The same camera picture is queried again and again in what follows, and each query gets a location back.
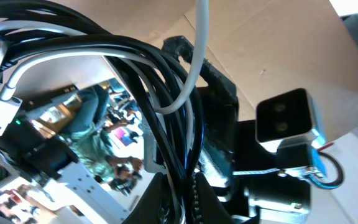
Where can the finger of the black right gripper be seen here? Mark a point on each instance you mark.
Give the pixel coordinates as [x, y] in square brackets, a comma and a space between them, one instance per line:
[219, 86]

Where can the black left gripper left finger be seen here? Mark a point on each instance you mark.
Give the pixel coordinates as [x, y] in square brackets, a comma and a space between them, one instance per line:
[149, 208]

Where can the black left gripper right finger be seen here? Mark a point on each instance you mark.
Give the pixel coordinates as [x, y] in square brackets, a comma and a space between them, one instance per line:
[207, 209]

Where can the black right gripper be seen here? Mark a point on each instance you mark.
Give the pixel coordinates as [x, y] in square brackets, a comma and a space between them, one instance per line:
[257, 185]

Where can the cardboard panel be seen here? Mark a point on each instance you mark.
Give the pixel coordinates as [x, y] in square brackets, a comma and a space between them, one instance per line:
[266, 47]

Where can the person in green shirt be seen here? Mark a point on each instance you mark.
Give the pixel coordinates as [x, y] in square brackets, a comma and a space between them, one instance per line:
[88, 137]

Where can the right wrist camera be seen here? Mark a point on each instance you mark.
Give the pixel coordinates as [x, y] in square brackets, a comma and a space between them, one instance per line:
[287, 120]

